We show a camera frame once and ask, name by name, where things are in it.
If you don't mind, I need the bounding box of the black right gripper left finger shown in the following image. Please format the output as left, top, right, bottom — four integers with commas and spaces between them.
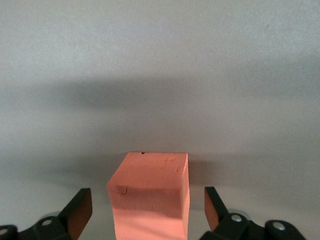
0, 187, 94, 240

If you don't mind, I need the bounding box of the large table cover sheet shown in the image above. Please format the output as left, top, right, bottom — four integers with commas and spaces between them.
0, 0, 320, 240

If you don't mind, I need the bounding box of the orange foam block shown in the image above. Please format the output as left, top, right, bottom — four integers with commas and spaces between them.
106, 151, 191, 240

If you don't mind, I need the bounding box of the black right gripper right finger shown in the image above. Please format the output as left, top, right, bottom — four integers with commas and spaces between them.
204, 186, 309, 240

